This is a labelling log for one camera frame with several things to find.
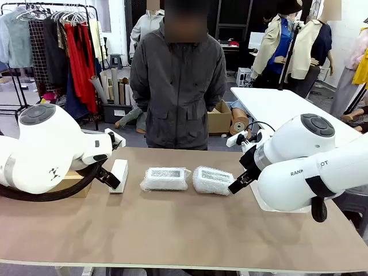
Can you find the brown patterned garment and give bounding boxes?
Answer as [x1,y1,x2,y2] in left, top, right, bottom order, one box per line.
[56,21,68,50]

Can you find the dark storage bin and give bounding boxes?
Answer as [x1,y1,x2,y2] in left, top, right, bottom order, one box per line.
[102,102,137,125]

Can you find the black hat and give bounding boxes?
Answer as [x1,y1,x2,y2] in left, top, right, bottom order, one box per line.
[280,0,303,14]

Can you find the plain black garment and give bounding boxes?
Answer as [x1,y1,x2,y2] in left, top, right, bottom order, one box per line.
[43,18,70,87]

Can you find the cream paper roll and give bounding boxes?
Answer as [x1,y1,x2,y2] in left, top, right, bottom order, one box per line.
[99,71,112,103]

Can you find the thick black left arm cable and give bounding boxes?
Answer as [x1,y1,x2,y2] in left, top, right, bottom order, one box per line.
[0,160,109,202]

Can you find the black metal clothes rack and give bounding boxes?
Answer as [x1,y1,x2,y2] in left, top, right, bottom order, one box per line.
[0,2,100,132]

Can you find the mannequin cream jacket navy top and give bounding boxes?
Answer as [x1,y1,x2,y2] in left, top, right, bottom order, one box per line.
[287,18,335,98]

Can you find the red dress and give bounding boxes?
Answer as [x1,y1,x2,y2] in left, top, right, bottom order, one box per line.
[63,22,98,114]

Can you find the plain brown cardboard carton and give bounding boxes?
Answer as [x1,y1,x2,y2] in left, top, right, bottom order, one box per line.
[207,99,233,135]

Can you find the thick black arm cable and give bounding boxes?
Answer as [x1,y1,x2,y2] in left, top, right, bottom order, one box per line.
[0,160,109,202]
[304,175,336,224]

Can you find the unwrapped white alarm clock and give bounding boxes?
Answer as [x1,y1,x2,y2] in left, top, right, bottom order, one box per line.
[108,159,129,194]

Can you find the white monitor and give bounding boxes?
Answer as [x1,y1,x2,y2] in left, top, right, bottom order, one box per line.
[248,31,270,50]

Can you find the bare mannequin limb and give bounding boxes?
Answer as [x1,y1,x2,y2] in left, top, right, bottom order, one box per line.
[341,105,368,133]

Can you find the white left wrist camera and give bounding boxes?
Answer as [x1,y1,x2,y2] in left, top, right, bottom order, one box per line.
[104,128,127,151]

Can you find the black plastic stool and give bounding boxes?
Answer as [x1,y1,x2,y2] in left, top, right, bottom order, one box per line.
[333,188,368,231]

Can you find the brown paper spool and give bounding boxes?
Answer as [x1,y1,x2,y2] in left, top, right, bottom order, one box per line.
[229,108,252,137]

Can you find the mannequin beige jacket blue shirt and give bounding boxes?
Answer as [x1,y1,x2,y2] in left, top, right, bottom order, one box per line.
[251,14,297,90]

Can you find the navy blue garment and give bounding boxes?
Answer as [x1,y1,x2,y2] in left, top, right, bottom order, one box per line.
[65,70,91,120]

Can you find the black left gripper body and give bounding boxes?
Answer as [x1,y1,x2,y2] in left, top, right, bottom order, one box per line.
[93,162,112,182]

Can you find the white computer case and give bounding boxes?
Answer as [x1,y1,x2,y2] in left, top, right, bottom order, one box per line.
[236,67,254,87]

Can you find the open brown cardboard box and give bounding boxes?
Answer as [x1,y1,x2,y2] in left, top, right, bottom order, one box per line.
[47,170,93,198]

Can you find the black stand pole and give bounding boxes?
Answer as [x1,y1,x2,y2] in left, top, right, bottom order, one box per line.
[278,20,305,91]

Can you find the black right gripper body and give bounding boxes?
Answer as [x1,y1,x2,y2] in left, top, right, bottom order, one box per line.
[239,144,264,175]

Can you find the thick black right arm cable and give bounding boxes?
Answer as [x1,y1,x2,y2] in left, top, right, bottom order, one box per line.
[304,175,336,224]

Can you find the seated mannequin in green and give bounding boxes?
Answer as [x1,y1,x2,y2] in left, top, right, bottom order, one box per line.
[114,108,149,135]

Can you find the grey step stool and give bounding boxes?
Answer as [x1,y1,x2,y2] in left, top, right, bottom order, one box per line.
[110,53,124,69]

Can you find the person in dark grey jacket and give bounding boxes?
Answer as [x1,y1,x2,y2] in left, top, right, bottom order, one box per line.
[129,0,228,151]

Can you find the cream garment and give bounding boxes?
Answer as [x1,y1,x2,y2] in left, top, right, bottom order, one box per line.
[87,18,108,70]

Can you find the slanted grey paper roll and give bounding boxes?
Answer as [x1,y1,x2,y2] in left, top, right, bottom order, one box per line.
[89,76,109,105]

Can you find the tall grey paper roll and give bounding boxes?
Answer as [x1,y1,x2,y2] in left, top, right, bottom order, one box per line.
[112,67,120,106]

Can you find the mannequin in grey hoodie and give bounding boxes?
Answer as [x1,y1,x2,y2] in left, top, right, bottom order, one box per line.
[129,8,165,60]

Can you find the bubble-wrapped white clock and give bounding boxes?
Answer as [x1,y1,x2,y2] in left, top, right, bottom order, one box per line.
[191,165,235,197]
[140,166,192,192]

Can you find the white work table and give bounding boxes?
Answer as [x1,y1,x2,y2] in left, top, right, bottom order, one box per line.
[230,86,363,144]

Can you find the black checked garment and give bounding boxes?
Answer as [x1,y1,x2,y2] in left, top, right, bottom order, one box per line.
[28,20,55,91]

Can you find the clear plastic container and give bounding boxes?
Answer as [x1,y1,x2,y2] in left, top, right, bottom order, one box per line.
[249,182,313,214]

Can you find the light grey-blue shirt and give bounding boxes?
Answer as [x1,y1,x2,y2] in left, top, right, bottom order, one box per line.
[0,7,35,69]

